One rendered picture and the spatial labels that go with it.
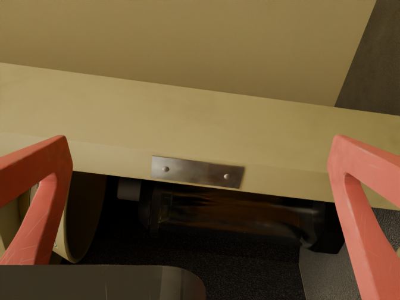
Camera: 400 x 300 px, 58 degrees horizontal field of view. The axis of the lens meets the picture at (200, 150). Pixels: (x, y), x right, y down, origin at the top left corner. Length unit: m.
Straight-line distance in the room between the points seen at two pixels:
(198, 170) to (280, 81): 0.47
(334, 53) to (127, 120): 0.50
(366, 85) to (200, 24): 0.30
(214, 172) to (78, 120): 0.12
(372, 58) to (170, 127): 0.41
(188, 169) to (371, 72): 0.42
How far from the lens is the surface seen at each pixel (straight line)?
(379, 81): 0.60
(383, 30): 0.63
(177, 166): 0.28
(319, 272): 0.52
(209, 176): 0.28
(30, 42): 0.77
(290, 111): 0.36
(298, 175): 0.29
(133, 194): 0.44
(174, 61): 0.70
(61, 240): 0.39
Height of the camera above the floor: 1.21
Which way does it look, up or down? 2 degrees down
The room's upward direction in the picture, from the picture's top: 83 degrees counter-clockwise
